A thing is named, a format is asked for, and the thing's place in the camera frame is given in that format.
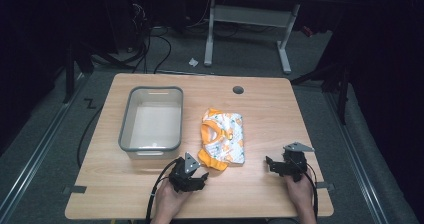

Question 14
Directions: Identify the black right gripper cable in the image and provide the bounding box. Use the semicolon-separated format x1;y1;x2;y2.
299;162;320;219

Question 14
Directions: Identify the person's right hand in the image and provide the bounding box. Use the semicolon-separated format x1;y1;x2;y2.
284;170;316;216

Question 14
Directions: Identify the black metal stand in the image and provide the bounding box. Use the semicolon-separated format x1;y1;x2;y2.
61;38;96;105
289;62;352;126

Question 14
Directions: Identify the metal floor rail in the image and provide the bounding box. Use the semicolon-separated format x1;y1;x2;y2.
324;91;392;224
0;71;87;222

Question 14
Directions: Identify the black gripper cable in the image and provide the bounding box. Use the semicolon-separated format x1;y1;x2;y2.
145;157;183;224
299;162;320;219

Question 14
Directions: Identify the orange white printed baby garment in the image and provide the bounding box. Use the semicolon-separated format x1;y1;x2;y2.
197;108;246;172

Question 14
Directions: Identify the white plastic bin grey rim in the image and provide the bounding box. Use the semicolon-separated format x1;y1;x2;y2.
118;85;185;161

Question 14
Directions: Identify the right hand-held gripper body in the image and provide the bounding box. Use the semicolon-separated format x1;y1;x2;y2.
280;141;316;183

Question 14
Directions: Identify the person's left hand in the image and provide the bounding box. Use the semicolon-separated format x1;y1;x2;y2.
154;177;192;218

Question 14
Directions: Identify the thin black floor cable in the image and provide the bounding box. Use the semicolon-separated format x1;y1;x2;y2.
76;104;105;169

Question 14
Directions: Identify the white-framed wooden desk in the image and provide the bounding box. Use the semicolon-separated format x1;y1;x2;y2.
128;0;345;76

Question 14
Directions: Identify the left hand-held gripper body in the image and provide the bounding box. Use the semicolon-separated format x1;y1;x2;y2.
168;151;205;194

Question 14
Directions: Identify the black tape strip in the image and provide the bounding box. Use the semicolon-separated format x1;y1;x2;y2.
315;181;336;191
62;185;88;195

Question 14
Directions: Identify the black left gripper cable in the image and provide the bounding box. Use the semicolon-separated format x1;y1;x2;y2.
145;157;183;224

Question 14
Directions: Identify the bundle of black floor cables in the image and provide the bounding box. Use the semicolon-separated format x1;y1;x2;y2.
128;0;173;75

